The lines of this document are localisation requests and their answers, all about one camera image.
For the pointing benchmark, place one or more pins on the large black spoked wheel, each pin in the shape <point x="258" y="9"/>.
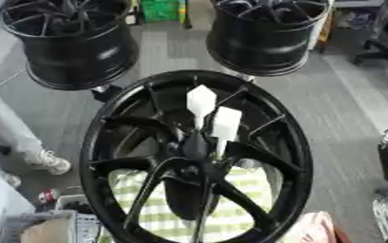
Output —
<point x="291" y="164"/>

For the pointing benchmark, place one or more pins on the white pin rectangular head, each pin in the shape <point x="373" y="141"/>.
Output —
<point x="226" y="124"/>

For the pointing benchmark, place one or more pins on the black wheel rim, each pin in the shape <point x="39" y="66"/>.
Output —
<point x="80" y="60"/>
<point x="260" y="47"/>

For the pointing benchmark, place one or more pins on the black wheel stand base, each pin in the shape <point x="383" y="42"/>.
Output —
<point x="107" y="93"/>

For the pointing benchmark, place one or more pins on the green box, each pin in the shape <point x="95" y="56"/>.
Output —
<point x="159" y="10"/>

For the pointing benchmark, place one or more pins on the grey plastic basket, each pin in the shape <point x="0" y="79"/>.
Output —
<point x="83" y="226"/>

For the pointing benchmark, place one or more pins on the red and white can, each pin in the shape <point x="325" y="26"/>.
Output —
<point x="47" y="196"/>

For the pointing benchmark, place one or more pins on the tan cardboard piece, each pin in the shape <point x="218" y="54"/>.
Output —
<point x="50" y="232"/>

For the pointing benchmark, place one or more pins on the person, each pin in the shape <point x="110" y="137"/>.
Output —
<point x="6" y="126"/>

